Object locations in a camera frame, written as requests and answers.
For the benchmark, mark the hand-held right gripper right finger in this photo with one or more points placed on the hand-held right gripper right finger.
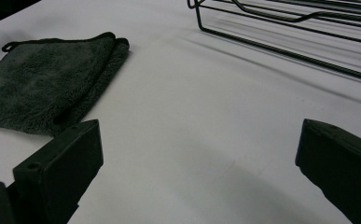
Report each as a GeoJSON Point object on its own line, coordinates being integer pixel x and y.
{"type": "Point", "coordinates": [343, 168]}

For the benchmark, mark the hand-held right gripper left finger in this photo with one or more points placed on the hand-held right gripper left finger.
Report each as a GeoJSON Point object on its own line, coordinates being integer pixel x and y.
{"type": "Point", "coordinates": [60, 168]}

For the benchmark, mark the dark grey towel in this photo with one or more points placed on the dark grey towel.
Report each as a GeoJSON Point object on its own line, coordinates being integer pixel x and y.
{"type": "Point", "coordinates": [44, 81]}

